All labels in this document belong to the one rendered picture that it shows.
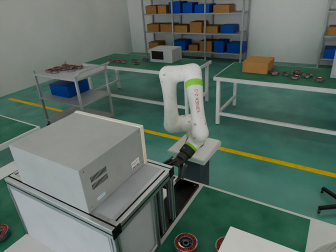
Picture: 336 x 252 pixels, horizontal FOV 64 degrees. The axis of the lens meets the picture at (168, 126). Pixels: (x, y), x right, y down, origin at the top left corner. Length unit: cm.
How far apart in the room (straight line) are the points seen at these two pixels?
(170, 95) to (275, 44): 617
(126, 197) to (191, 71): 98
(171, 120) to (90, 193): 104
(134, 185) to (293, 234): 83
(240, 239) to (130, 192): 51
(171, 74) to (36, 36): 582
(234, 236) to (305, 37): 708
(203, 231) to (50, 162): 83
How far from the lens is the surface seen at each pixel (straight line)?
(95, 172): 108
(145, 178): 124
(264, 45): 792
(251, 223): 157
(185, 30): 806
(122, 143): 116
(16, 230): 178
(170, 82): 182
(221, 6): 758
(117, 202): 115
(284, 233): 156
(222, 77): 386
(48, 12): 762
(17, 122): 316
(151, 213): 127
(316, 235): 161
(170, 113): 195
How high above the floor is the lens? 187
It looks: 27 degrees down
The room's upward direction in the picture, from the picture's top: 4 degrees counter-clockwise
